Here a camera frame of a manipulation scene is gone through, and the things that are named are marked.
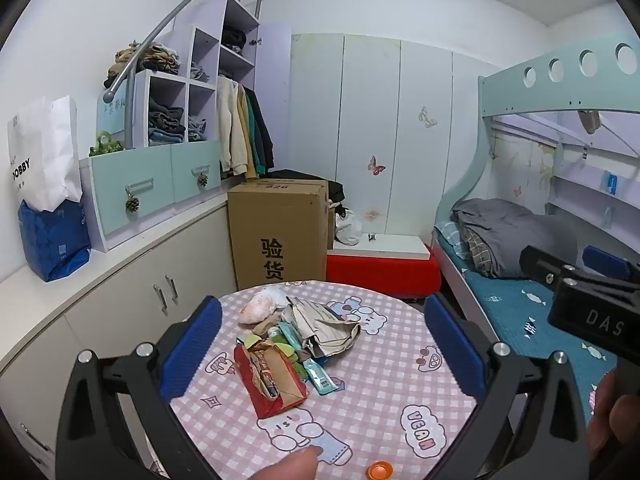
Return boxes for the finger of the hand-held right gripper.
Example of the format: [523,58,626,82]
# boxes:
[518,245,576,287]
[582,245,632,281]

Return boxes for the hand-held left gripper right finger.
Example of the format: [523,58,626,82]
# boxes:
[424,293,589,480]

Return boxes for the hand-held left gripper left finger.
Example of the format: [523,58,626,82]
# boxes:
[54,296,224,480]

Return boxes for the person's right hand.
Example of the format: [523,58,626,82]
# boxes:
[586,367,640,463]

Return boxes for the person's left hand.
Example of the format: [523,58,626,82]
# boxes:
[244,445,324,480]

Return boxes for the grey quilt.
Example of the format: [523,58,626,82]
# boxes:
[452,197,579,280]

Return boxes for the teal printed bed sheet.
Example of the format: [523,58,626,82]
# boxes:
[432,220,640,428]

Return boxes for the plaid pillow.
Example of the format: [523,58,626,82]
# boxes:
[459,225,497,277]

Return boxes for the pink plastic bag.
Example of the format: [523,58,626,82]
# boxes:
[238,287,291,325]

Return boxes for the red paper bag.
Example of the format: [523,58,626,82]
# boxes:
[233,342,309,420]

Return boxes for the light blue packet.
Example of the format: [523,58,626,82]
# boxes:
[276,322,307,362]

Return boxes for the white low cabinet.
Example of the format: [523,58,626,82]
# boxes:
[0,190,239,480]

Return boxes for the red platform base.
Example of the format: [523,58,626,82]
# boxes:
[325,252,443,302]

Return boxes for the white board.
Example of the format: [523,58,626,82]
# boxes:
[332,233,434,261]

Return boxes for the teal snack wrapper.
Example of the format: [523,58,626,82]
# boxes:
[302,357,337,395]

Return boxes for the crumpled grey paper bag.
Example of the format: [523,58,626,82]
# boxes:
[285,297,362,359]

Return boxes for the large cardboard box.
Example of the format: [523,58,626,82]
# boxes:
[227,178,335,292]

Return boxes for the white plastic bag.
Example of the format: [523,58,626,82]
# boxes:
[333,207,364,247]

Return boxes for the mint drawer unit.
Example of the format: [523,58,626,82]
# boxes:
[79,139,224,254]

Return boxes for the blue shopping bag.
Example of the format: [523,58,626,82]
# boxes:
[18,198,92,283]

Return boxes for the white wardrobe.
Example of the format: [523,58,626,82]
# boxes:
[287,32,502,242]

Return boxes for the dark clothing heap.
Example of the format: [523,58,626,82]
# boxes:
[269,168,347,207]

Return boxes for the yellow hanging garment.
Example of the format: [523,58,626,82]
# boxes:
[240,85,259,181]

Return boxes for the green hanging garment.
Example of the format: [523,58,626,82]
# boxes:
[248,90,266,171]

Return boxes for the cream hanging jacket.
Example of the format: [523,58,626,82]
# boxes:
[215,77,249,177]

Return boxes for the folded dark clothes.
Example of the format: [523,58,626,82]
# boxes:
[148,102,187,145]

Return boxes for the black hanging garment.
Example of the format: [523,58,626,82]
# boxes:
[245,87,275,171]

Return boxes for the white paper bag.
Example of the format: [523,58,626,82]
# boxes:
[7,95,84,214]

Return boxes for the pile of clothes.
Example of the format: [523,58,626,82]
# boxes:
[103,42,181,89]

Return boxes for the lilac cubby shelf unit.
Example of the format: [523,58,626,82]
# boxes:
[97,0,292,182]

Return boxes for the grey metal handrail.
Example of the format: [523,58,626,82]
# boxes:
[102,0,267,149]

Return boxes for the mint bunk bed frame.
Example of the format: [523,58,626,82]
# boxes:
[432,30,640,321]

